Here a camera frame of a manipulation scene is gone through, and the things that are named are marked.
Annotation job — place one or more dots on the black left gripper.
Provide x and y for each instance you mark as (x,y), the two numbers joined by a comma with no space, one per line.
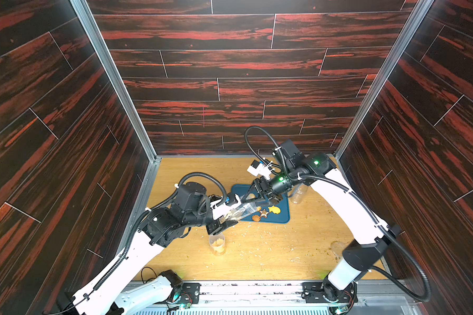
(213,228)

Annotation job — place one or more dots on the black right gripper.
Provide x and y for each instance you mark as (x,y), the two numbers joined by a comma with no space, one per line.
(260,188)

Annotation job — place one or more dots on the clear plastic cookie jar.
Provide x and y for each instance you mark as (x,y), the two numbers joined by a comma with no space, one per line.
(298,194)

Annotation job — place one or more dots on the clear round jar lid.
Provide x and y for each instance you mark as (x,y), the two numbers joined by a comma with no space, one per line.
(337,247)

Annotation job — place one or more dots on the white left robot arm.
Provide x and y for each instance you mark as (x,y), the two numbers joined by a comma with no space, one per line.
(199,200)

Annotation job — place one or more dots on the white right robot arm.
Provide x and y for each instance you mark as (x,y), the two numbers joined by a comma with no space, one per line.
(372,236)

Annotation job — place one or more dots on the clear jar with yellow snacks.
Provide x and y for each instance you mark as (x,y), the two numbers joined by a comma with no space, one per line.
(217,244)

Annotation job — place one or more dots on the brown star iced cookie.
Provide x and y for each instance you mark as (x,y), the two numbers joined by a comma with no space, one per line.
(264,213)

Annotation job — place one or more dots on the blue plastic tray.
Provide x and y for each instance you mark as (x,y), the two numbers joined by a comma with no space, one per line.
(281,218)

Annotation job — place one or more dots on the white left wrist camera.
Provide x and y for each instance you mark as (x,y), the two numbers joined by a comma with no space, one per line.
(233,201)

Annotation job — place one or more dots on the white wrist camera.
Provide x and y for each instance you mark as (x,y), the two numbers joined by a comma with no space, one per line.
(233,201)
(260,169)

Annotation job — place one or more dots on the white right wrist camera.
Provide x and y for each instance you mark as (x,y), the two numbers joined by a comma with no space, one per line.
(260,169)

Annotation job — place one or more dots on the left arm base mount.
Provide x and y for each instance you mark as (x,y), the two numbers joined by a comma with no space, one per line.
(181,293)

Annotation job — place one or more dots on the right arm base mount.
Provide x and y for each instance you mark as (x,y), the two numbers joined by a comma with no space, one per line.
(338,301)

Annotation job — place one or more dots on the aluminium corner post right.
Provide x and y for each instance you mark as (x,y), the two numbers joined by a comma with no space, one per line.
(404,38)

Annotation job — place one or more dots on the aluminium corner post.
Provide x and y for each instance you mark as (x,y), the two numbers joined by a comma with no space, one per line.
(404,38)
(89,24)

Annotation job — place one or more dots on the aluminium corner post left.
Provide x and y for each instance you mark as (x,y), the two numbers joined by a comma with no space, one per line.
(89,24)

